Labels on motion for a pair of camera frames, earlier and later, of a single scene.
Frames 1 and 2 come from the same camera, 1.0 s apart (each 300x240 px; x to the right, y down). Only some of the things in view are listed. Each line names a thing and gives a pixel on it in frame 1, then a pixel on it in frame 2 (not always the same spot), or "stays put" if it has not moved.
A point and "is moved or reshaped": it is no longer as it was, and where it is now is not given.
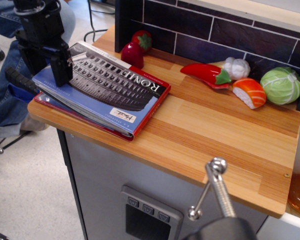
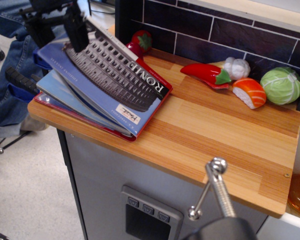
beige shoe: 29,123 stays put
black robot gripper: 41,22 → 41,30
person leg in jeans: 7,115 stays put
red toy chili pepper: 212,75 stays put
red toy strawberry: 144,38 stays put
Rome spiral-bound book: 105,92 is moved or reshaped
